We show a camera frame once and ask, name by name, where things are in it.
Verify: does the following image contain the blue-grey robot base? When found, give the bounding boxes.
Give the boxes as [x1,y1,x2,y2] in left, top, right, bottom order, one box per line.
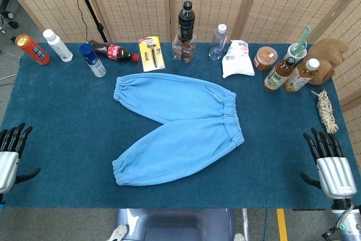
[108,208,246,241]

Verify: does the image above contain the red label cola bottle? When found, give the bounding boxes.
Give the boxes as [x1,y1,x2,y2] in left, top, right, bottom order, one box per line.
[88,40,140,64]

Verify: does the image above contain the green label tea bottle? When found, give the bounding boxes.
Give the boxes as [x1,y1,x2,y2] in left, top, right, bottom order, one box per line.
[263,56,296,93]

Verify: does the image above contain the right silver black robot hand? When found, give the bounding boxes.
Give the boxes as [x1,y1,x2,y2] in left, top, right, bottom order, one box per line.
[299,127,358,200]

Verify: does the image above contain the black hanging cable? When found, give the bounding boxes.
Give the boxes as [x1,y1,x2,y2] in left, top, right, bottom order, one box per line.
[64,0,90,37]

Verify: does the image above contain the yellow razor blister pack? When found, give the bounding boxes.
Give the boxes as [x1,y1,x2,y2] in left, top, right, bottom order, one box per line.
[138,36,166,73]

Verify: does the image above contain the blue cap spray can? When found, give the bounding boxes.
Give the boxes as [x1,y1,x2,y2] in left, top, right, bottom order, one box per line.
[79,43,107,78]

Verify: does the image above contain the black tripod stand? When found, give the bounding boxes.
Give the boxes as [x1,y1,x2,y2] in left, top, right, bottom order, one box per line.
[69,0,109,43]

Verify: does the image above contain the light blue fleece garment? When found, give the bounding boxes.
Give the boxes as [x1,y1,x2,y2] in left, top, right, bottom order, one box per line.
[112,72,245,187]

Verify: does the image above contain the dark blue carpet mat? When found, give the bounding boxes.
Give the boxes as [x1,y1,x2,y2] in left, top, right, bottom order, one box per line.
[0,42,361,209]

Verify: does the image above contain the dark soda bottle black cap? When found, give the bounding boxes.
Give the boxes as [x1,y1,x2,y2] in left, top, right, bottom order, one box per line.
[177,1,196,41]

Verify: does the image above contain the white cap tea bottle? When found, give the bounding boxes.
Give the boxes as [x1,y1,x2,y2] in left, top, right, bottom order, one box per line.
[284,58,320,93]

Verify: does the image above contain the round jar orange contents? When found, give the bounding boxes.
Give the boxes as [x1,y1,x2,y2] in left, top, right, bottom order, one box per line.
[253,46,279,72]

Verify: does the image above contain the black office chair base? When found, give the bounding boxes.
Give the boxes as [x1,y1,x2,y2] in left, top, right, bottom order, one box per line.
[0,0,19,30]

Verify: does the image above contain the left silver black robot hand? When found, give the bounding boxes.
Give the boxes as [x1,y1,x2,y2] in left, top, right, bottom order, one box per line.
[0,122,42,195]

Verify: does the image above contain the brown plush toy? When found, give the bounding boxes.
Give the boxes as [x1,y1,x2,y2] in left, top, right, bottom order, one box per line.
[306,37,349,85]

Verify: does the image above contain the white cup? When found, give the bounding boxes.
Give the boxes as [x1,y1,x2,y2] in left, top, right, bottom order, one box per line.
[283,42,307,64]

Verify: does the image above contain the clear empty plastic bottle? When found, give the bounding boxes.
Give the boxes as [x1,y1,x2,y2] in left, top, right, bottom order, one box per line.
[208,24,228,61]

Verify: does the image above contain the white plastic bottle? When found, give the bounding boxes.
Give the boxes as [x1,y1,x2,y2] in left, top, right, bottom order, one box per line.
[42,29,74,63]

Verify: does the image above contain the beige rope bundle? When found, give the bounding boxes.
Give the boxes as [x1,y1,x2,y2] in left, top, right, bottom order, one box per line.
[311,89,339,135]

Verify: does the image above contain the clear plastic snack box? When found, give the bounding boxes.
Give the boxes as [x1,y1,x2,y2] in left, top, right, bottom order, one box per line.
[171,34,197,64]

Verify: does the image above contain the orange drink can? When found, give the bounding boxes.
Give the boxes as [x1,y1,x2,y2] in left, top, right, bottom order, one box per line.
[15,34,51,66]

